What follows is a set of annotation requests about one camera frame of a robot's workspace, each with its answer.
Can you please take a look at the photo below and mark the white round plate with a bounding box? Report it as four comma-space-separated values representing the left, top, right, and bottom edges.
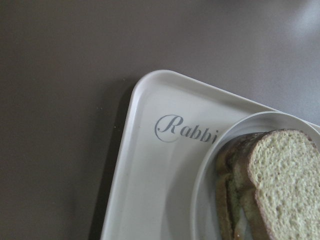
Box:
189, 111, 320, 240

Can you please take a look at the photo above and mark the bread slice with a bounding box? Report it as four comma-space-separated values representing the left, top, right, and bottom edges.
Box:
248, 129, 320, 240
215, 132, 263, 240

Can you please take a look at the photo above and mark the cream rabbit tray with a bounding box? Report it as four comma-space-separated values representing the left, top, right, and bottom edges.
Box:
99, 69, 320, 240

